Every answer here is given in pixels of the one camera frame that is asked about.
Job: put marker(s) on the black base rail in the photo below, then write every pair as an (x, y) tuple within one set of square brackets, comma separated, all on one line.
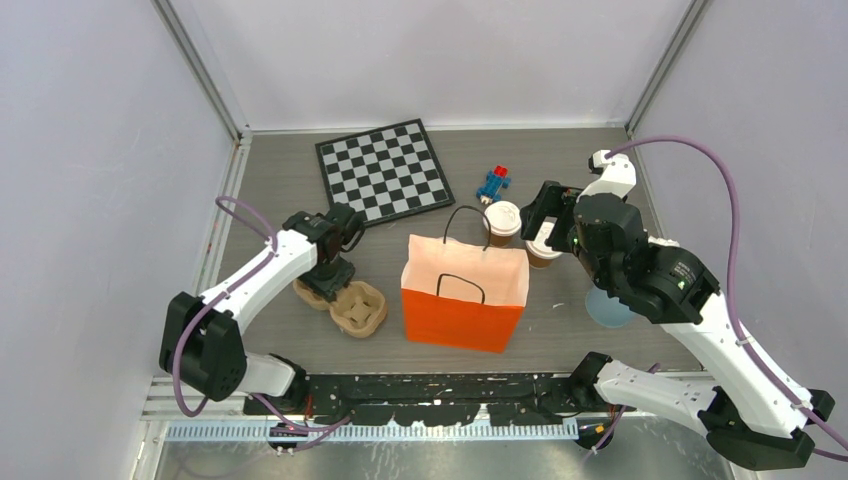
[(507, 399)]

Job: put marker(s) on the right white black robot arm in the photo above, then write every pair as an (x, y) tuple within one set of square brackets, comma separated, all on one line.
[(750, 412)]

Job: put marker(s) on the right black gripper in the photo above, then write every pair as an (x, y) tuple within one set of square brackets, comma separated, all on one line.
[(553, 199)]

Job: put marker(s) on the black white chessboard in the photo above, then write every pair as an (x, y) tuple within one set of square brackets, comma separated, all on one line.
[(387, 173)]

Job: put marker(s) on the orange paper bag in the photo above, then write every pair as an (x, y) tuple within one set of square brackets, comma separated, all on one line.
[(464, 296)]

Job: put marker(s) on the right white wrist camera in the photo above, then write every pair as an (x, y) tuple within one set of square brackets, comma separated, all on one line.
[(616, 175)]

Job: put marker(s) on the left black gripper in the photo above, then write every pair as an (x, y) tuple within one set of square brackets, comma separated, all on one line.
[(329, 288)]

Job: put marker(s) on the brown pulp cup carrier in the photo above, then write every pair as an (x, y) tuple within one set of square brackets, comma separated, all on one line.
[(358, 310)]

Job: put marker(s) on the white cup lid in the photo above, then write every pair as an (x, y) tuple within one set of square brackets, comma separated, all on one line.
[(537, 248), (503, 218)]

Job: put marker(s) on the blue straw holder cup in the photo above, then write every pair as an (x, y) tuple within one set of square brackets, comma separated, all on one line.
[(607, 311)]

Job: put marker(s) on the brown paper coffee cup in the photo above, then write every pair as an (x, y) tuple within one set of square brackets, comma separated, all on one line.
[(538, 262)]

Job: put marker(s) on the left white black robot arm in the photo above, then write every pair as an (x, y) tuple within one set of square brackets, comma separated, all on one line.
[(202, 343)]

